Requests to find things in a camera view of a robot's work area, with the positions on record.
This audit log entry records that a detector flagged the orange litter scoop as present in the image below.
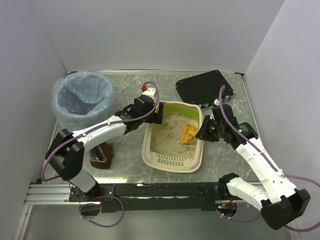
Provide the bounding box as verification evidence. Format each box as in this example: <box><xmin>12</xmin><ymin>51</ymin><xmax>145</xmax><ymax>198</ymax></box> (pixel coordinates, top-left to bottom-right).
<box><xmin>180</xmin><ymin>124</ymin><xmax>197</xmax><ymax>145</ymax></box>

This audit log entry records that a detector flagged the beige green litter box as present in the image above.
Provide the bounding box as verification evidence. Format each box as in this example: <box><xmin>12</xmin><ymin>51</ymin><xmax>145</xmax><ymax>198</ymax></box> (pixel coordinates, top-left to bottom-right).
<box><xmin>142</xmin><ymin>101</ymin><xmax>204</xmax><ymax>174</ymax></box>

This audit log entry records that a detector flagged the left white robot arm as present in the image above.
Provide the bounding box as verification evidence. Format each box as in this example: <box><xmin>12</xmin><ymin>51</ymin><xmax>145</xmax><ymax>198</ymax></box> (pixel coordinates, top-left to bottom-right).
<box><xmin>41</xmin><ymin>94</ymin><xmax>164</xmax><ymax>198</ymax></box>

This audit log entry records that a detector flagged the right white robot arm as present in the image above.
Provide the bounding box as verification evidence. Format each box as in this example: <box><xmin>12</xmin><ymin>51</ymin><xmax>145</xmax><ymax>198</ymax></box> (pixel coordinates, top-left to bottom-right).
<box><xmin>195</xmin><ymin>104</ymin><xmax>311</xmax><ymax>230</ymax></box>

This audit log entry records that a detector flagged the black hard case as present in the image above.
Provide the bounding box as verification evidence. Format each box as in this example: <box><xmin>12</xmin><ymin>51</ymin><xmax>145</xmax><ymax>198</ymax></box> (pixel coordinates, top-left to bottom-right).
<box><xmin>175</xmin><ymin>69</ymin><xmax>235</xmax><ymax>109</ymax></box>

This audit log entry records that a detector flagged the trash bin with blue bag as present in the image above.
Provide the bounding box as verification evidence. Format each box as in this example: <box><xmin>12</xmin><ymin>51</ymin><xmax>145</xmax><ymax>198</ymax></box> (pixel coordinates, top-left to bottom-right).
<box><xmin>52</xmin><ymin>71</ymin><xmax>116</xmax><ymax>132</ymax></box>

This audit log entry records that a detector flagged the brown leather holder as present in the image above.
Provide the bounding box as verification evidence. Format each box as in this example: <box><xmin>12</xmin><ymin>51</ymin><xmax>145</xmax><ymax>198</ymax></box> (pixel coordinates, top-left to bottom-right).
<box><xmin>89</xmin><ymin>142</ymin><xmax>114</xmax><ymax>170</ymax></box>

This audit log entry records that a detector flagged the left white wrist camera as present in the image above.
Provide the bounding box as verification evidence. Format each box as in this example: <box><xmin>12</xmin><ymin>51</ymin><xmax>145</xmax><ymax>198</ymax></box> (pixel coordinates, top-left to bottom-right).
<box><xmin>141</xmin><ymin>85</ymin><xmax>158</xmax><ymax>103</ymax></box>

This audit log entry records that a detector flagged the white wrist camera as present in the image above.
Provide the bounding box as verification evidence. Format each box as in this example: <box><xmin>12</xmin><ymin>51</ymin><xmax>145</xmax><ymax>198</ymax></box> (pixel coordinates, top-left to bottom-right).
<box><xmin>213</xmin><ymin>99</ymin><xmax>220</xmax><ymax>106</ymax></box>
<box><xmin>141</xmin><ymin>85</ymin><xmax>158</xmax><ymax>103</ymax></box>

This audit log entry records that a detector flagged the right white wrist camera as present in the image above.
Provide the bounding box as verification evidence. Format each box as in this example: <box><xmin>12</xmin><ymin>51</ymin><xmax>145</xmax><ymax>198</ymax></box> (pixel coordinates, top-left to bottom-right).
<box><xmin>213</xmin><ymin>99</ymin><xmax>220</xmax><ymax>106</ymax></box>

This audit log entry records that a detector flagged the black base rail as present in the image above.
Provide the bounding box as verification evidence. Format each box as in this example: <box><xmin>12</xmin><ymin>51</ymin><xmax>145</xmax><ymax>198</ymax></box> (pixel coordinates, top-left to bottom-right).
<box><xmin>68</xmin><ymin>182</ymin><xmax>233</xmax><ymax>213</ymax></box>

